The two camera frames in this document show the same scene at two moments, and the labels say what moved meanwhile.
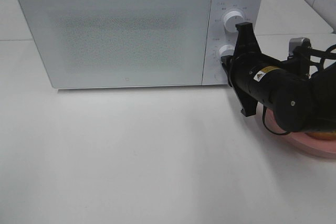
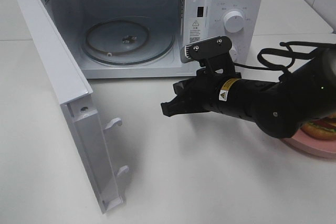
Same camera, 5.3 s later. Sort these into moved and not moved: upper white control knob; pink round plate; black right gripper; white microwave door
Moved: black right gripper; white microwave door
Not moved: upper white control knob; pink round plate
